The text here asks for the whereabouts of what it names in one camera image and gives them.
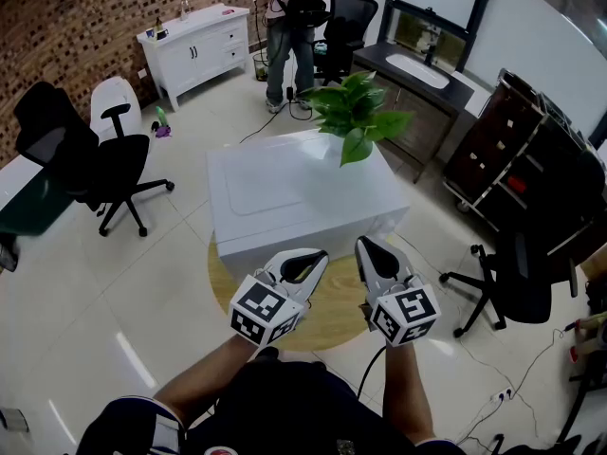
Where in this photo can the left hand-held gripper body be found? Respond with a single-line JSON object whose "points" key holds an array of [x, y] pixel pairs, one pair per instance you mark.
{"points": [[263, 313]]}

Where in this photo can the white rounded appliance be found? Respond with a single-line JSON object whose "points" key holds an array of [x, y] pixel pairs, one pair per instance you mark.
{"points": [[114, 102]]}

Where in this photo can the green desk with white top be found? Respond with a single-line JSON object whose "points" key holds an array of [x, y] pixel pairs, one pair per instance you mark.
{"points": [[28, 206]]}

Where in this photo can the black waste bin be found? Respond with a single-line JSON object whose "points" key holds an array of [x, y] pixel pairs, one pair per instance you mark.
{"points": [[261, 67]]}

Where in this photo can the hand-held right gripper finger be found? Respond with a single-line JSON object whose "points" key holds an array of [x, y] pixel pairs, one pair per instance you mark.
{"points": [[369, 278], [396, 266]]}

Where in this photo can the purple toy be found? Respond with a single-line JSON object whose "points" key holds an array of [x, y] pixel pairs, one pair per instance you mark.
{"points": [[162, 131]]}

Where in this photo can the black mug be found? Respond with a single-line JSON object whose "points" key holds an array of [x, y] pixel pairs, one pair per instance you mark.
{"points": [[162, 34]]}

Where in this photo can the clear glass bottle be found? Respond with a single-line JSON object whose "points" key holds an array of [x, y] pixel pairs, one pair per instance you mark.
{"points": [[184, 11]]}

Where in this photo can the black sink faucet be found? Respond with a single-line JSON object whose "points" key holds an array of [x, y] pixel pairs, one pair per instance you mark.
{"points": [[430, 57]]}

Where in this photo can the green plastic bottle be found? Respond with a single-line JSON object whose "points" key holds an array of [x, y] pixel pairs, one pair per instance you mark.
{"points": [[161, 115]]}

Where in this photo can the white drawer cabinet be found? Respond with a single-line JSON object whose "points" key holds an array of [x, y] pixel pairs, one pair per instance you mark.
{"points": [[199, 60]]}

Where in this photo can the dark sink cabinet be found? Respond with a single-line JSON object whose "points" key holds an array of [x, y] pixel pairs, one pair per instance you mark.
{"points": [[417, 126]]}

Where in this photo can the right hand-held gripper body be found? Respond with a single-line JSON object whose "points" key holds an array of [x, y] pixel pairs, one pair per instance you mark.
{"points": [[405, 315]]}

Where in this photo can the person's left forearm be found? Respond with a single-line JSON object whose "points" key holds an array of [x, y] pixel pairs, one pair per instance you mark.
{"points": [[204, 382]]}

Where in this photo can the white sink basin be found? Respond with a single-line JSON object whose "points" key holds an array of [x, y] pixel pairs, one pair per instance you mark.
{"points": [[417, 70]]}

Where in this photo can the person's black shoe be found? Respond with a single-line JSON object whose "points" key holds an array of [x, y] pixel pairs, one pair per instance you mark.
{"points": [[268, 353]]}

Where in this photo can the person's right forearm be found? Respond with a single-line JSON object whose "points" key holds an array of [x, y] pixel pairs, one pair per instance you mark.
{"points": [[405, 396]]}

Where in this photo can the white power strip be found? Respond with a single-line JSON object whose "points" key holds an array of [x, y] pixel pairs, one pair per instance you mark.
{"points": [[502, 394]]}

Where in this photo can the person's dark clothed body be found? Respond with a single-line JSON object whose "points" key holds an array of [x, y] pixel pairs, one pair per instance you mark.
{"points": [[284, 410]]}

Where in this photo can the dark brown storage cart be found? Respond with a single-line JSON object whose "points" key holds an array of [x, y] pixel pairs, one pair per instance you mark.
{"points": [[521, 159]]}

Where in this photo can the green plant in white pot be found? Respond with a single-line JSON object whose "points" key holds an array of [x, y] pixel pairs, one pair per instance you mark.
{"points": [[355, 112]]}

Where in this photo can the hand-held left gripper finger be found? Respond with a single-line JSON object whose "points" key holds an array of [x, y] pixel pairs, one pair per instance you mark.
{"points": [[284, 260], [310, 285]]}

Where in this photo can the black backpack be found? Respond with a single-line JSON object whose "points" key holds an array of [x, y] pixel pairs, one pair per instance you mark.
{"points": [[303, 10]]}

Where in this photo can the dark glass bottle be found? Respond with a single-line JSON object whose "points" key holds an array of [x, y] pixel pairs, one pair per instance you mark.
{"points": [[159, 24]]}

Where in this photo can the black office chair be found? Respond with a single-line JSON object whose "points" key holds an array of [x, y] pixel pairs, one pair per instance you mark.
{"points": [[521, 278], [346, 26], [114, 159]]}

